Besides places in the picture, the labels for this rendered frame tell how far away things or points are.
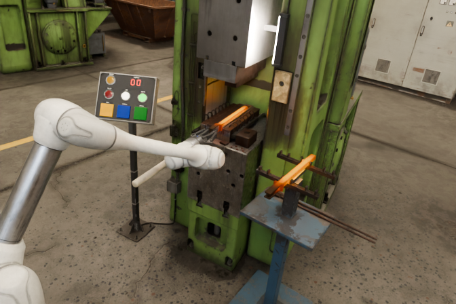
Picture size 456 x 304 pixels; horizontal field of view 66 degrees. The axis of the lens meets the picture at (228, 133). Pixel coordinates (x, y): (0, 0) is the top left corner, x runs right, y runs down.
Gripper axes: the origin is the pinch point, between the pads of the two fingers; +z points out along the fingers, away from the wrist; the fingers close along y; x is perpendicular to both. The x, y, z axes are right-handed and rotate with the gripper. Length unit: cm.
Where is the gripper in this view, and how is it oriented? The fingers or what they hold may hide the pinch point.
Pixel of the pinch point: (214, 129)
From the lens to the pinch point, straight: 197.0
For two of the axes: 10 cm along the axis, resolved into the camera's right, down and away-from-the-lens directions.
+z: 4.8, -3.9, 7.9
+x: 0.6, -8.8, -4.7
